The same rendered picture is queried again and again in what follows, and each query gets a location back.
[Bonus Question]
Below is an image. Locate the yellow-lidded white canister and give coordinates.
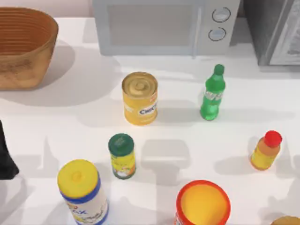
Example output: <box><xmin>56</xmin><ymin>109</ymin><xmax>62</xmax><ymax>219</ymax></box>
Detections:
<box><xmin>57</xmin><ymin>159</ymin><xmax>109</xmax><ymax>225</ymax></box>

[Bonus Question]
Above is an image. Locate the yellow can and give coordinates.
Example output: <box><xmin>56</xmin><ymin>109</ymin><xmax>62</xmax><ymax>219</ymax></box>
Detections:
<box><xmin>121</xmin><ymin>71</ymin><xmax>158</xmax><ymax>126</ymax></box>

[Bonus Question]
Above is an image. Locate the red-capped orange bottle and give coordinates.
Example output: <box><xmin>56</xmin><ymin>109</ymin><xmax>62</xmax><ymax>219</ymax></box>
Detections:
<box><xmin>250</xmin><ymin>130</ymin><xmax>283</xmax><ymax>171</ymax></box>

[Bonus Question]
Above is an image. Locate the green bottle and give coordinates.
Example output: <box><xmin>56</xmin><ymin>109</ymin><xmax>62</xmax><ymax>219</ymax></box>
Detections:
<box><xmin>199</xmin><ymin>64</ymin><xmax>226</xmax><ymax>121</ymax></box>

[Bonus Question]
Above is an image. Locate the brown round object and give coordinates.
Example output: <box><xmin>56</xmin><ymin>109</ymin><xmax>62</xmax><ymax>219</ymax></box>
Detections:
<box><xmin>270</xmin><ymin>216</ymin><xmax>300</xmax><ymax>225</ymax></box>

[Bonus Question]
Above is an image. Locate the microwave door handle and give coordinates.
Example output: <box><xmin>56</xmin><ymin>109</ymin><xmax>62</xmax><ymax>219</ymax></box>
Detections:
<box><xmin>191</xmin><ymin>6</ymin><xmax>203</xmax><ymax>59</ymax></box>

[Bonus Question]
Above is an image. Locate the microwave knob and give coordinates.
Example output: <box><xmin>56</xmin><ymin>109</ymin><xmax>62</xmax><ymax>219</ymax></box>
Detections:
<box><xmin>208</xmin><ymin>27</ymin><xmax>227</xmax><ymax>42</ymax></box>
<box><xmin>211</xmin><ymin>7</ymin><xmax>232</xmax><ymax>23</ymax></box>

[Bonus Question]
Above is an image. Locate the green-lidded yellow canister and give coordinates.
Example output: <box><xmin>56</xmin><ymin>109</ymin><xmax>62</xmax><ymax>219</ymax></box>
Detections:
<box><xmin>107</xmin><ymin>133</ymin><xmax>136</xmax><ymax>180</ymax></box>

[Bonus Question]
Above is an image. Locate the pale microwave oven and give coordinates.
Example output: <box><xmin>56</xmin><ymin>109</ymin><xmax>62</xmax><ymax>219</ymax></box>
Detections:
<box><xmin>91</xmin><ymin>0</ymin><xmax>241</xmax><ymax>58</ymax></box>

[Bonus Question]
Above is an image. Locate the brown woven basket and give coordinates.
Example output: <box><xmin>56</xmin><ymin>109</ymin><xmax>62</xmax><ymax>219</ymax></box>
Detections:
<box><xmin>0</xmin><ymin>7</ymin><xmax>59</xmax><ymax>91</ymax></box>

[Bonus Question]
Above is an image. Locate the red and yellow tub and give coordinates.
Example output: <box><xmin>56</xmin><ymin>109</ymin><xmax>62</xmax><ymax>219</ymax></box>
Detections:
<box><xmin>174</xmin><ymin>180</ymin><xmax>232</xmax><ymax>225</ymax></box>

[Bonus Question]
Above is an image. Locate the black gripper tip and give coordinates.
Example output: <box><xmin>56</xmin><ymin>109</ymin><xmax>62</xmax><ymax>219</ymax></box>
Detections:
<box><xmin>0</xmin><ymin>120</ymin><xmax>20</xmax><ymax>180</ymax></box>

